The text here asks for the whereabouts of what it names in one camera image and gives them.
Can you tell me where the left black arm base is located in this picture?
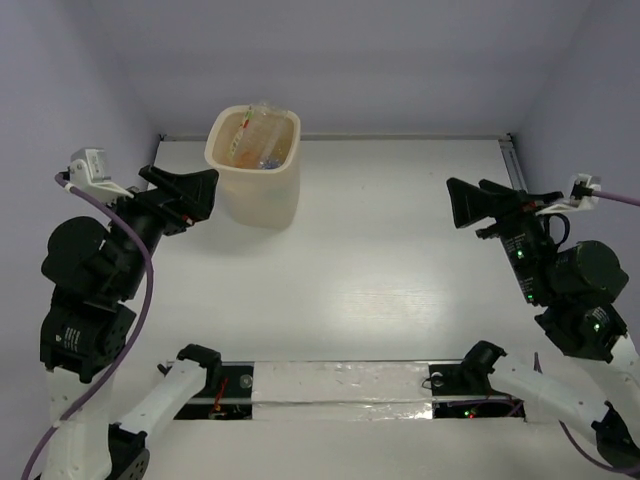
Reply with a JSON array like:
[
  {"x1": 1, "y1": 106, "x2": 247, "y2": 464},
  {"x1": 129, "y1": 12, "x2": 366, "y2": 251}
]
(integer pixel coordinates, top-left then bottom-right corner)
[{"x1": 174, "y1": 363, "x2": 254, "y2": 420}]

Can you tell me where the blue label bottle blue cap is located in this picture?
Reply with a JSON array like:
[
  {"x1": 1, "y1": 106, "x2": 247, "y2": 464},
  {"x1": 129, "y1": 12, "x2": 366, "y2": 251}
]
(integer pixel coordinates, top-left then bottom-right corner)
[{"x1": 259, "y1": 156, "x2": 283, "y2": 170}]

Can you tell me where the cream plastic waste bin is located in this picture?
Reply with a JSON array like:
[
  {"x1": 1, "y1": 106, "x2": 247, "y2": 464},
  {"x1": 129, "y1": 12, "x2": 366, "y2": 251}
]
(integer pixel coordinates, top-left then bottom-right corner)
[{"x1": 204, "y1": 105, "x2": 301, "y2": 230}]

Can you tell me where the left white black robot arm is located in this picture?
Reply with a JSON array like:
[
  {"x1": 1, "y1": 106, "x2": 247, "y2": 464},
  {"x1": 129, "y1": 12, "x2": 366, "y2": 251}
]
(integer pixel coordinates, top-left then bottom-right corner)
[{"x1": 36, "y1": 161, "x2": 222, "y2": 479}]

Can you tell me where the shiny tape strip front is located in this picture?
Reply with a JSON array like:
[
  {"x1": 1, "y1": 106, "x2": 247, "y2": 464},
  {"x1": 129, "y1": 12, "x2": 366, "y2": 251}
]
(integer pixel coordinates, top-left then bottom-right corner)
[{"x1": 251, "y1": 361, "x2": 433, "y2": 422}]

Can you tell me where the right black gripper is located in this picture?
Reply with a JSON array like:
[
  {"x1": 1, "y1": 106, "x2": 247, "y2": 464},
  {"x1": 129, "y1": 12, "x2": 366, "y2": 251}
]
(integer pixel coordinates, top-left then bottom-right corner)
[{"x1": 443, "y1": 174, "x2": 558, "y2": 301}]

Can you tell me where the large clear square bottle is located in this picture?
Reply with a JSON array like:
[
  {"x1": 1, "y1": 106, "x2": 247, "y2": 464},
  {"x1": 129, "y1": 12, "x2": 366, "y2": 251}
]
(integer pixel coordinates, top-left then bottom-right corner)
[{"x1": 226, "y1": 101, "x2": 288, "y2": 168}]

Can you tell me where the aluminium rail right edge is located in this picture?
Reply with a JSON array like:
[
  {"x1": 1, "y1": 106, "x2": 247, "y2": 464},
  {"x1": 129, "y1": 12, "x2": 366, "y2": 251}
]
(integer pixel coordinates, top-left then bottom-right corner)
[{"x1": 498, "y1": 135, "x2": 528, "y2": 191}]

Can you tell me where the small orange juice bottle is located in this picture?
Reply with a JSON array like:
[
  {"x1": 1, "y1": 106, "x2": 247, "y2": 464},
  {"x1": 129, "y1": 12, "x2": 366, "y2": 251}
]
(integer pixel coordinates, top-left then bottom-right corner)
[{"x1": 235, "y1": 151, "x2": 260, "y2": 169}]

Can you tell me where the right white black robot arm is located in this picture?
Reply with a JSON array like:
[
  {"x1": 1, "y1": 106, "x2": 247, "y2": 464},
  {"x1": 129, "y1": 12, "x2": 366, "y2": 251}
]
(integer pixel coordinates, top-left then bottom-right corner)
[{"x1": 446, "y1": 174, "x2": 639, "y2": 478}]

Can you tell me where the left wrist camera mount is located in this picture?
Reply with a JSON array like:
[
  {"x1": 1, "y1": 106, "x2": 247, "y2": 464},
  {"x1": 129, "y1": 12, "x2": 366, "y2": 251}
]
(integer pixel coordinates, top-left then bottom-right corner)
[{"x1": 56, "y1": 147, "x2": 134, "y2": 204}]

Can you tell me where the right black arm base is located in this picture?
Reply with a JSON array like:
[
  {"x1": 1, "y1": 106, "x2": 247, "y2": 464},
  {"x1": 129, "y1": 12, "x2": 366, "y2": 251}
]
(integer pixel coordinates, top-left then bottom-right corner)
[{"x1": 421, "y1": 363, "x2": 526, "y2": 420}]

